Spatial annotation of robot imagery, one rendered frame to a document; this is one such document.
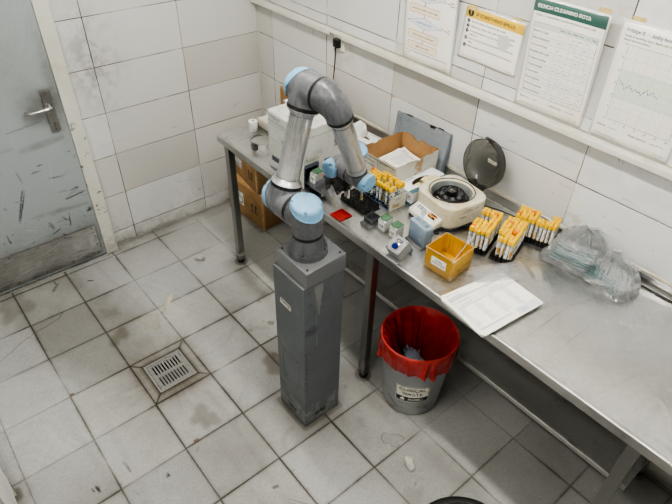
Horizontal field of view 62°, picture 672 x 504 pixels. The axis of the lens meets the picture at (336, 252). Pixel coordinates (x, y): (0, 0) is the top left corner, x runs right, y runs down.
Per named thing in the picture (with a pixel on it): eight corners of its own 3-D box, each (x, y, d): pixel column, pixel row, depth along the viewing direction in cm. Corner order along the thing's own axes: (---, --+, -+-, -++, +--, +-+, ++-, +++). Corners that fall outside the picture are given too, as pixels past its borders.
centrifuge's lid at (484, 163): (469, 128, 240) (483, 126, 244) (454, 179, 254) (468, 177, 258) (505, 150, 226) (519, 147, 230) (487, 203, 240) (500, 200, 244)
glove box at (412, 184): (394, 196, 257) (396, 178, 251) (430, 179, 269) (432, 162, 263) (413, 209, 249) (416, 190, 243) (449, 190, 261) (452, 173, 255)
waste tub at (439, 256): (422, 266, 219) (425, 246, 213) (443, 251, 226) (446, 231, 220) (450, 283, 212) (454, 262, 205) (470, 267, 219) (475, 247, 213)
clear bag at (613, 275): (574, 273, 218) (585, 245, 209) (608, 263, 223) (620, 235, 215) (612, 307, 204) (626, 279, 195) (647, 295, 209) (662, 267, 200)
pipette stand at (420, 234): (404, 238, 232) (407, 219, 226) (418, 233, 235) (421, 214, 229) (419, 251, 226) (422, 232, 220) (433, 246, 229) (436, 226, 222)
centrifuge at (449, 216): (401, 210, 248) (404, 186, 241) (453, 192, 261) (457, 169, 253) (435, 239, 233) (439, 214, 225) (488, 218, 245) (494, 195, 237)
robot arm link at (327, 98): (354, 81, 176) (382, 181, 215) (330, 70, 182) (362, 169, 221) (329, 104, 173) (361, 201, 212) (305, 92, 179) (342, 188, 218)
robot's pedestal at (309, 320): (305, 427, 262) (303, 290, 207) (280, 399, 274) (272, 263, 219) (338, 404, 272) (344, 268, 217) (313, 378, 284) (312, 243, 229)
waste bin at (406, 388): (356, 385, 281) (361, 324, 253) (408, 350, 300) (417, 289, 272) (411, 437, 259) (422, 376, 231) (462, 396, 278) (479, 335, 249)
